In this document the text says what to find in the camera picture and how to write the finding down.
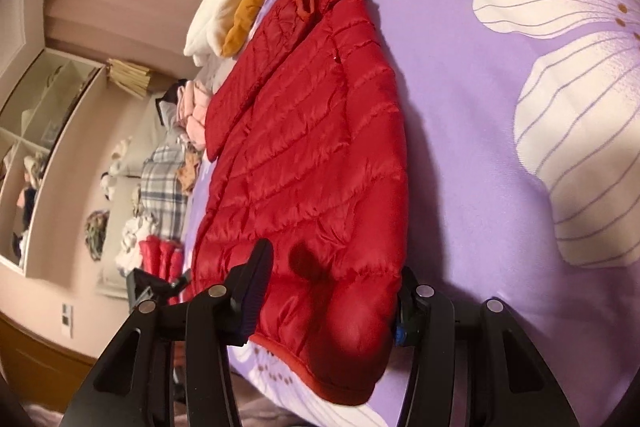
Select dark garment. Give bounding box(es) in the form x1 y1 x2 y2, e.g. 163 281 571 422
156 79 188 128

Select red puffer jacket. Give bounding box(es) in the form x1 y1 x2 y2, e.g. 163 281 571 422
182 0 408 408

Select purple floral bedsheet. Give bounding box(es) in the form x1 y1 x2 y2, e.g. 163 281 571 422
180 0 640 427

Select floral patterned bundle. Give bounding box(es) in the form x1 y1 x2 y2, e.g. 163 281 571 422
82 209 110 263

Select mustard brown garment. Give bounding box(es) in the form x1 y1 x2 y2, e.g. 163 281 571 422
221 0 278 58

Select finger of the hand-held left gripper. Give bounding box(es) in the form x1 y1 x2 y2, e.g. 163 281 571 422
127 268 193 314

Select wooden slat bundle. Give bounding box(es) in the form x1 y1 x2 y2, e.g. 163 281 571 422
106 58 153 100

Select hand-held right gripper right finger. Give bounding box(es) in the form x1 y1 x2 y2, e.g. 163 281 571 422
392 264 581 427

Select white open shelf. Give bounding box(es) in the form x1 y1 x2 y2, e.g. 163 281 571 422
0 47 108 278

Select white patterned clothes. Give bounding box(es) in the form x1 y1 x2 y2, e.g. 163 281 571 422
115 214 156 270

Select small red puffer garment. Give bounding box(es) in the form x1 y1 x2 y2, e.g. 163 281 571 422
137 234 185 288

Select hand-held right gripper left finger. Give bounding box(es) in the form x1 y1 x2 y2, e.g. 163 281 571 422
62 238 276 427

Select plaid cloth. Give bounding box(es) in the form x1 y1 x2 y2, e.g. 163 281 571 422
137 144 188 243

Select white stuffed toy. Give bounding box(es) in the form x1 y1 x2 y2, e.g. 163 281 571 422
100 137 133 198

